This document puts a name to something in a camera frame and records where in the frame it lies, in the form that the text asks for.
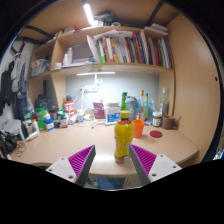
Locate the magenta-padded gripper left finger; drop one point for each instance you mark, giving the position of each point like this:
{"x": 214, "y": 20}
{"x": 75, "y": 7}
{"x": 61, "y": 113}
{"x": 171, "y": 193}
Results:
{"x": 63, "y": 166}

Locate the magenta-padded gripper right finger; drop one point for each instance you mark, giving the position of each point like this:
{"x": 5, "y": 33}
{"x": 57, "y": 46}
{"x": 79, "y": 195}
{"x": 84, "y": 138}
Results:
{"x": 161, "y": 165}

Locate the yellow drink bottle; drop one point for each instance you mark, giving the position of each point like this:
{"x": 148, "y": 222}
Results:
{"x": 124, "y": 136}

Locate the flat round red coaster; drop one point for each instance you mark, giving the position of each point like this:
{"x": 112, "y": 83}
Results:
{"x": 156, "y": 134}

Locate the orange plastic cup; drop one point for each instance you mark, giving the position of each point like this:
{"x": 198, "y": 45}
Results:
{"x": 138, "y": 128}

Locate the white bottle with blue cap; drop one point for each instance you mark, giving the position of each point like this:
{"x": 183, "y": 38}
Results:
{"x": 49, "y": 124}

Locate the dark jar with white lid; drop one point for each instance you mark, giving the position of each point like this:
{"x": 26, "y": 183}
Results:
{"x": 157, "y": 119}

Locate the green plastic container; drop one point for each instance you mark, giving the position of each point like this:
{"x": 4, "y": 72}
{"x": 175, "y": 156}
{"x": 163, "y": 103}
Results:
{"x": 40, "y": 118}

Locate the red and white tub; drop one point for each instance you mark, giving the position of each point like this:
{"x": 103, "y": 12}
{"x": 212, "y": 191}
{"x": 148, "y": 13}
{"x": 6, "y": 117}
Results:
{"x": 69, "y": 107}

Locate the green glass bottle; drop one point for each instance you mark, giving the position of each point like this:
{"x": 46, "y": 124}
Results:
{"x": 146, "y": 107}

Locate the black fabric bundle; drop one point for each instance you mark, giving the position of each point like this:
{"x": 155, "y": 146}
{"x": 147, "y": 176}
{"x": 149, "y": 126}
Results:
{"x": 7, "y": 143}

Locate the clear glass bottle white cap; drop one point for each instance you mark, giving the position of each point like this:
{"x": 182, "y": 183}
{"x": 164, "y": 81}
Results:
{"x": 164, "y": 104}

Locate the clear bottle with yellow cap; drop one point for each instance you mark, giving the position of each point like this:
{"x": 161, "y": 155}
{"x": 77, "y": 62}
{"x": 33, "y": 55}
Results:
{"x": 141, "y": 106}

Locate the grey shaker bottle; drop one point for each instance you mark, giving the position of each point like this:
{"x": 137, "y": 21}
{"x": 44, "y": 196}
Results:
{"x": 131, "y": 108}

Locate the magenta snack pouch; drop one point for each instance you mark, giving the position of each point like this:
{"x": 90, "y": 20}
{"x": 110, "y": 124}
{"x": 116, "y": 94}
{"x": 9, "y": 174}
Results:
{"x": 99, "y": 110}

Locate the dark plastic jug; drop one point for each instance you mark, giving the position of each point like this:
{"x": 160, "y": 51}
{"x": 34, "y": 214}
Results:
{"x": 41, "y": 101}

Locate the white and blue carton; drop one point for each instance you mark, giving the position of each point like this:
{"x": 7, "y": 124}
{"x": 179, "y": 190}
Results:
{"x": 112, "y": 113}

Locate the blue hanging garment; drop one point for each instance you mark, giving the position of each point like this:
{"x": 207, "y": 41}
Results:
{"x": 23, "y": 100}

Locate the black hanging garment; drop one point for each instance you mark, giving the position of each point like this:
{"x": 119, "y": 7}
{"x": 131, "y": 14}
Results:
{"x": 6, "y": 86}

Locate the white bar desk lamp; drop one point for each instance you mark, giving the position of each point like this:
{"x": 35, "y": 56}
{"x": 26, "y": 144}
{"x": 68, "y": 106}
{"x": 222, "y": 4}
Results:
{"x": 96, "y": 73}

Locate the wooden shelf unit with books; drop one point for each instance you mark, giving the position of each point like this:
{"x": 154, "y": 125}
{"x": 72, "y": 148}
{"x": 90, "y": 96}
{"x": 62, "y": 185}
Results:
{"x": 116, "y": 68}

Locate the white grey hanging garment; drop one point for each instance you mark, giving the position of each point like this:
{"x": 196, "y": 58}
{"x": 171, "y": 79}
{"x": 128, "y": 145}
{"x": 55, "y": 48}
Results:
{"x": 19, "y": 68}

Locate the ceiling light strip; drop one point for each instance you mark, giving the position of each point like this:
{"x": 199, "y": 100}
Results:
{"x": 88, "y": 14}

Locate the white wall power socket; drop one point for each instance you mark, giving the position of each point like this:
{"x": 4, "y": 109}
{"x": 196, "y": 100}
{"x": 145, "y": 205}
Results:
{"x": 90, "y": 89}

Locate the black metal clothes rail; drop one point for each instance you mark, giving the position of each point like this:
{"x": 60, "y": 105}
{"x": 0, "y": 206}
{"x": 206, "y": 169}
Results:
{"x": 36, "y": 31}

